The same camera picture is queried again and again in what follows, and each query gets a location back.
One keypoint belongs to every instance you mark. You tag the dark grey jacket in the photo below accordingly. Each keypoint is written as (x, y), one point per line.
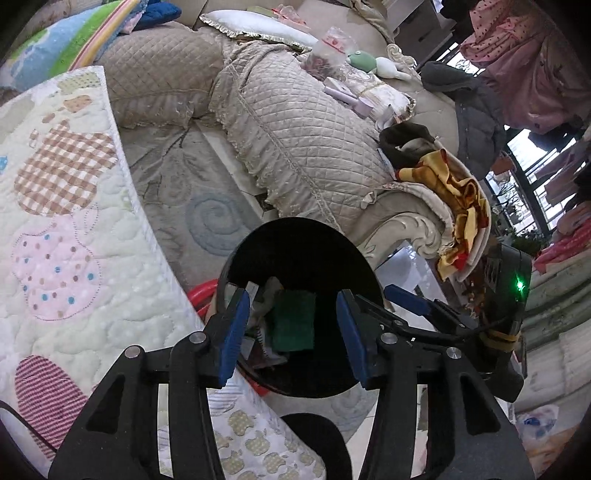
(480, 120)

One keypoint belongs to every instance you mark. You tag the white satin cushion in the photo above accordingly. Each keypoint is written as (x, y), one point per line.
(239, 24)

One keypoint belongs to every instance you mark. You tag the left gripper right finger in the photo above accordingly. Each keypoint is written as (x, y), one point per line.
(469, 436)

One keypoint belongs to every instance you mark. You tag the red plastic bag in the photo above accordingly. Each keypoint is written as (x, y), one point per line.
(201, 298)

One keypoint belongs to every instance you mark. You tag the green scouring pad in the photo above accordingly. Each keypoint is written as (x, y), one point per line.
(293, 320)

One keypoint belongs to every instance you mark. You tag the black trash bin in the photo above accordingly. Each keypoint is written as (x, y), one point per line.
(311, 256)

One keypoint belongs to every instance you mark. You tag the patchwork quilt table cover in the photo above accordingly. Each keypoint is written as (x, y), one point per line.
(84, 272)

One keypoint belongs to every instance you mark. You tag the clear snack bag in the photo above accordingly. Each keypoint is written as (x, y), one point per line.
(328, 54)

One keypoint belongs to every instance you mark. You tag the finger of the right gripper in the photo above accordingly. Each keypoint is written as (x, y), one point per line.
(440, 315)
(393, 323)

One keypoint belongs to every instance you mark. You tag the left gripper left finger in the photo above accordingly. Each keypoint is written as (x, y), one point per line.
(115, 434)

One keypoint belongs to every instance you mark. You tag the pink hanging garment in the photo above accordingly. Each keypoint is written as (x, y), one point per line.
(529, 63)

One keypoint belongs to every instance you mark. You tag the colourful striped blanket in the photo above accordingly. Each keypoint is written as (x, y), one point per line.
(70, 43)

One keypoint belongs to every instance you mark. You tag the purple handheld device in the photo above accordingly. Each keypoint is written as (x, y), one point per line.
(360, 106)

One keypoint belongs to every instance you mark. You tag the beige tufted sofa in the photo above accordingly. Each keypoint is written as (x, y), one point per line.
(314, 157)

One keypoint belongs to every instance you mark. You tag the green plush toy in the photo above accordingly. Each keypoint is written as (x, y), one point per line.
(382, 67)

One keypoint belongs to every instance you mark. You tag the yellow red cloth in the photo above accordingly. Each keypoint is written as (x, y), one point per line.
(452, 182)

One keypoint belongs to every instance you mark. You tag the white barcode label box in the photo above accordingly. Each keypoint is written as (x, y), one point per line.
(261, 301)

